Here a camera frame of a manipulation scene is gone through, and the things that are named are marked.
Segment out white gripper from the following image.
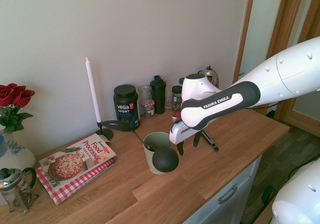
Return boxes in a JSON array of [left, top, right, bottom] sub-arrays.
[[169, 120, 202, 157]]

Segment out metal kitchen tongs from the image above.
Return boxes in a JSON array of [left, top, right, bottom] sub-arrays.
[[199, 128, 220, 152]]

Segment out green utensil holder cup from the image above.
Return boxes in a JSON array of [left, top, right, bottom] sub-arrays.
[[142, 131, 175, 176]]

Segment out black candle holder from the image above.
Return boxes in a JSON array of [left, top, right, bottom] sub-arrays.
[[95, 120, 114, 140]]

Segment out black ladle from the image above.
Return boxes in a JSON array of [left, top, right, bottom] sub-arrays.
[[146, 143, 180, 174]]

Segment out spice jar dark lid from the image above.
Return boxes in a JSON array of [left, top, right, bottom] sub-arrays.
[[171, 85, 184, 111]]

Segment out clear glass tumbler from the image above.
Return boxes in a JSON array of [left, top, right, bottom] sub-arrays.
[[164, 84, 175, 110]]

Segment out small jar red gingham lid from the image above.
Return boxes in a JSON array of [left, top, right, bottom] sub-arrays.
[[140, 99, 156, 119]]

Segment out black shaker bottle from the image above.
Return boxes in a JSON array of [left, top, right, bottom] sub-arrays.
[[149, 75, 167, 115]]

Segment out white cabinet drawer front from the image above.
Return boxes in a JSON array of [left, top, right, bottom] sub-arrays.
[[186, 155, 262, 224]]

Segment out empty clear glass jar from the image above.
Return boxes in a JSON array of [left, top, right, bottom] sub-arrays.
[[137, 84, 154, 117]]

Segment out stainless steel kettle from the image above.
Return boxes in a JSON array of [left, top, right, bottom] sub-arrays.
[[197, 65, 221, 90]]

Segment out black Vega protein tub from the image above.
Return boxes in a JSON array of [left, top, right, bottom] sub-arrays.
[[113, 84, 142, 130]]

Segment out black slotted spatula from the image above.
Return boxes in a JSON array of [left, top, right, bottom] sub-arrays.
[[101, 119, 151, 149]]

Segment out white taper candle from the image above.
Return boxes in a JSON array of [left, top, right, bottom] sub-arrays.
[[84, 56, 103, 123]]

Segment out Food Processor cookbook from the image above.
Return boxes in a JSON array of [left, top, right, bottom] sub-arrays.
[[38, 132, 118, 191]]

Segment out red gingham book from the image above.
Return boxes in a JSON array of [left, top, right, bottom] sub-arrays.
[[35, 158, 116, 206]]

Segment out white floral jug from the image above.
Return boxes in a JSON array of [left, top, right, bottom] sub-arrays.
[[0, 128, 37, 171]]

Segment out glass French press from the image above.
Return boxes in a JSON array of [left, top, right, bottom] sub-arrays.
[[0, 167, 41, 214]]

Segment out red roses bunch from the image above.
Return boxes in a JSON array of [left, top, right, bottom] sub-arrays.
[[0, 83, 36, 135]]

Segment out metal drawer handle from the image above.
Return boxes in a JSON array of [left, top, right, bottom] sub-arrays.
[[217, 184, 239, 205]]

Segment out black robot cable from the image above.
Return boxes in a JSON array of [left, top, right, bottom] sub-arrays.
[[246, 100, 281, 110]]

